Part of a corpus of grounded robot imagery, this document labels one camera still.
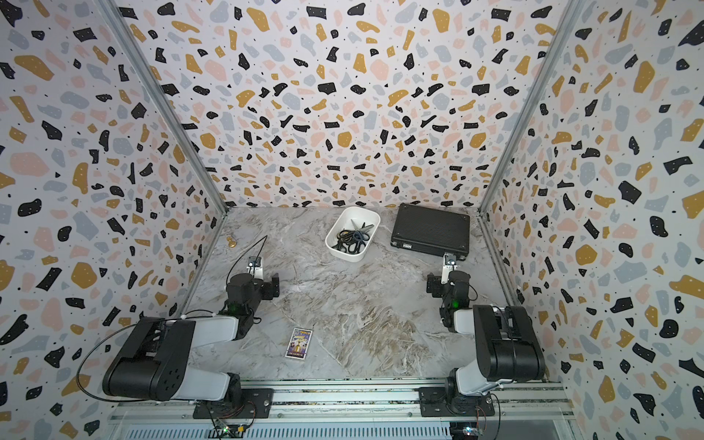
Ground blue handled scissors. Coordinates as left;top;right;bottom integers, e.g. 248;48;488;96
344;223;374;245

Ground white plastic storage box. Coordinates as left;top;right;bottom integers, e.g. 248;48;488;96
324;206;381;263

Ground colourful card pack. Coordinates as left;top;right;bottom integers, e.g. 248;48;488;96
285;327;313;360

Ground black handled large scissors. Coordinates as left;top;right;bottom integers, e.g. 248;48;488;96
333;231;367;255

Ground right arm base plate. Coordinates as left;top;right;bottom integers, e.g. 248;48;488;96
418;387;495;417

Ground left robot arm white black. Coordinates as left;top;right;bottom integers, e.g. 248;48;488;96
102;257;281;408

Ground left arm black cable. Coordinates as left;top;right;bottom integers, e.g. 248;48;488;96
75;310;221;403

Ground aluminium rail frame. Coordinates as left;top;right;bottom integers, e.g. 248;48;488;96
106;378;579;440

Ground black hard case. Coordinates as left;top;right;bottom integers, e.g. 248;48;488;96
390;203;471;260

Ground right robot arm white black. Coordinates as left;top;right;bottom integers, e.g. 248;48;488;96
426;253;546;404

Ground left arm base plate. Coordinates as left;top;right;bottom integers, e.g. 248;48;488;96
192;388;274;420

